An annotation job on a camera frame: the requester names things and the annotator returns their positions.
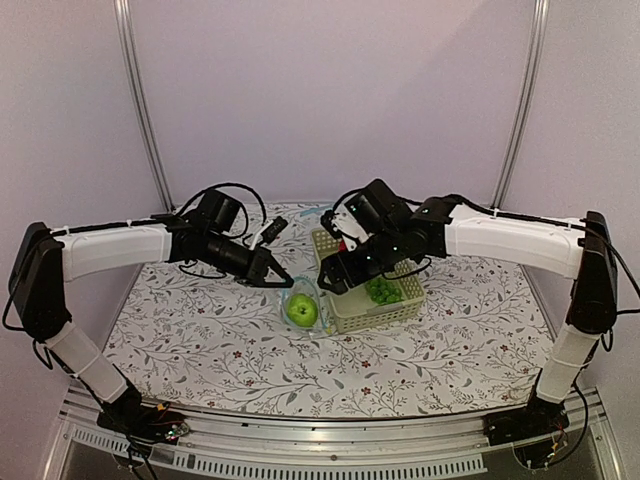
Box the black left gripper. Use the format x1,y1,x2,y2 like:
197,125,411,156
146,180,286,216
203,231,294,288

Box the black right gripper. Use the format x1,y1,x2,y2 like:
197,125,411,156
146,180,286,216
317,228,404,295

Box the light green perforated plastic basket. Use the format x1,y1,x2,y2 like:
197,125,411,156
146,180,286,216
311,227,427,335

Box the clear blue zip top bag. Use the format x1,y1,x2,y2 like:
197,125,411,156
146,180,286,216
279,275,334,339

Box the green apple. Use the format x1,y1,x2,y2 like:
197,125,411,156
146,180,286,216
286,294,318,328

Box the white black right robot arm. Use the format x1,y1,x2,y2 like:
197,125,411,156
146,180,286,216
317,179,628,445

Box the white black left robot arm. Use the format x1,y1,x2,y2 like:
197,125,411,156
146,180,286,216
6,183,294,444

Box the spare clear blue zip bag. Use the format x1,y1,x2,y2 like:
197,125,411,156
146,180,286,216
298,202,334,218

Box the green grape bunch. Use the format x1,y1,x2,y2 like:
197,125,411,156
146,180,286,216
365,277,403,305

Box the floral patterned table mat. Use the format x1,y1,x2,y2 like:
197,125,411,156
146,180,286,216
97,201,571,419

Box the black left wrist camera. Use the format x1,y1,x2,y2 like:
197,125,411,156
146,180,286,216
250,216,288,250

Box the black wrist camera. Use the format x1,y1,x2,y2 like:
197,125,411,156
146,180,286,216
250,216,288,250
320,210,369,251

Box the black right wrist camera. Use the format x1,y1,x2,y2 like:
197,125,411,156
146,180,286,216
320,210,369,251

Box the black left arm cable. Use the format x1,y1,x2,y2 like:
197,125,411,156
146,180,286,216
177,182,267,241

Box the aluminium front rail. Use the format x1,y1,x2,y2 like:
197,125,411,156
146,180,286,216
43,386,630,479

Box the left aluminium frame post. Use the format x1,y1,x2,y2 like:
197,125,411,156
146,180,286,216
113,0,174,211

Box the aluminium frame post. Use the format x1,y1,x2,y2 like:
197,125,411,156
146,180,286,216
491,0,550,208
113,0,174,211

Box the right aluminium frame post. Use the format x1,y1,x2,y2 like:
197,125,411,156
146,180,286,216
491,0,550,208

